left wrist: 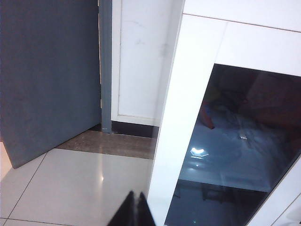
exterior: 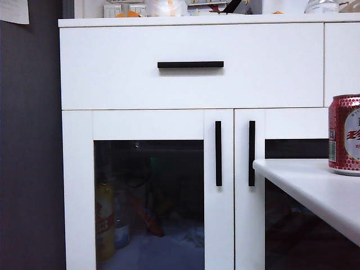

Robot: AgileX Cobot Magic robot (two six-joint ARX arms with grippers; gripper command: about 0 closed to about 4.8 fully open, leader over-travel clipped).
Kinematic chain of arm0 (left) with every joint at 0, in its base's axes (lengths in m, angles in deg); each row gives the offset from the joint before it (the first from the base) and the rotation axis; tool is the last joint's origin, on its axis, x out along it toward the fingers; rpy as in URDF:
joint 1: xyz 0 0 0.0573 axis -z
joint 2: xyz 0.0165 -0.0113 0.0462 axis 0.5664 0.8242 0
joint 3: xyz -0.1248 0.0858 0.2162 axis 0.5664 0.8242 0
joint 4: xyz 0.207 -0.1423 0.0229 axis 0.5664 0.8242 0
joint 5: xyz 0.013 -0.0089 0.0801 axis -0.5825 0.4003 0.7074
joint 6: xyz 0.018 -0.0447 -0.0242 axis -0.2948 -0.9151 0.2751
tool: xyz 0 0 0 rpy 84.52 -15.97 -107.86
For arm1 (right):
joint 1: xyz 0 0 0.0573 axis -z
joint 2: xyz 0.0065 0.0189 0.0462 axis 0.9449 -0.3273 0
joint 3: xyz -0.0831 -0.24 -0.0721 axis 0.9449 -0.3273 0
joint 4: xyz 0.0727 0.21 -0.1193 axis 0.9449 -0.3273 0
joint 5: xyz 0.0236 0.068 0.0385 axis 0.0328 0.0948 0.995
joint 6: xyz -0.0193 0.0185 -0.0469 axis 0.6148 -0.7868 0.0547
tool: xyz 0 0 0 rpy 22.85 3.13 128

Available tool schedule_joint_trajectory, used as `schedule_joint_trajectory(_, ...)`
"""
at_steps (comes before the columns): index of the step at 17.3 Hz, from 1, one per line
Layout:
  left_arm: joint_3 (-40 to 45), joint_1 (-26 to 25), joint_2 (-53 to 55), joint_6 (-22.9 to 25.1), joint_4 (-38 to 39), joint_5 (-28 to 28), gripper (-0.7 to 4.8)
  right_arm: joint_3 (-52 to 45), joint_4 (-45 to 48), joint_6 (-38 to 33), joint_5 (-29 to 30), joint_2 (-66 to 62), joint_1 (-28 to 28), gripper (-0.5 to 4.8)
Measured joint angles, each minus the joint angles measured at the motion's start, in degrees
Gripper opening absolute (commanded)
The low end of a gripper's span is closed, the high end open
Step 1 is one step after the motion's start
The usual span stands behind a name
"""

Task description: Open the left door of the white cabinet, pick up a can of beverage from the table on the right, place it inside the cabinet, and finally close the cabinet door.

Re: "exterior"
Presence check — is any white glass-panel cabinet door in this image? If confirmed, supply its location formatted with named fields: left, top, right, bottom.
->
left=235, top=109, right=360, bottom=270
left=61, top=109, right=235, bottom=270

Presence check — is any red white beverage can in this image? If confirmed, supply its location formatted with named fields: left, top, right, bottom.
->
left=328, top=94, right=360, bottom=177

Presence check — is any clear pump bottle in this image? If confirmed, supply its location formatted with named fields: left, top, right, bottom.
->
left=114, top=193, right=132, bottom=250

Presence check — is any long orange snack packet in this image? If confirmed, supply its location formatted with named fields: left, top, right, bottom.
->
left=126, top=193, right=165, bottom=237

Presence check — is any white teal paper box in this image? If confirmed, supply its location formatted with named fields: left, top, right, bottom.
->
left=187, top=0, right=226, bottom=12

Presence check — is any yellow detergent bottle green cap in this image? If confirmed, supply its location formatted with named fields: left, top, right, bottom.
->
left=94, top=179, right=115, bottom=261

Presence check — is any wide white drawer front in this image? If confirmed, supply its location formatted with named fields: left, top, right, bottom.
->
left=59, top=24, right=324, bottom=110

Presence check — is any black door bar handle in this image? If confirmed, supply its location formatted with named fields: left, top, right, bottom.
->
left=248, top=120, right=256, bottom=187
left=215, top=120, right=223, bottom=187

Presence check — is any black angled object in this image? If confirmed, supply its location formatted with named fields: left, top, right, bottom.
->
left=222, top=0, right=242, bottom=14

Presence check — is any white paper sheet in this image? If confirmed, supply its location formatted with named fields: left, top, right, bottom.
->
left=0, top=0, right=30, bottom=25

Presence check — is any white wooden cabinet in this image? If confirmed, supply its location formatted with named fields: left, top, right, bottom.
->
left=58, top=12, right=360, bottom=270

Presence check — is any brown cardboard box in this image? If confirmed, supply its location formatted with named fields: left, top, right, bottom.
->
left=339, top=2, right=360, bottom=14

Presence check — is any clear plastic container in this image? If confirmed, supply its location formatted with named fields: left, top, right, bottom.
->
left=304, top=0, right=341, bottom=14

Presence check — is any white wall switch panel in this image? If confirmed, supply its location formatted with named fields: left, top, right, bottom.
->
left=128, top=3, right=147, bottom=16
left=103, top=3, right=123, bottom=18

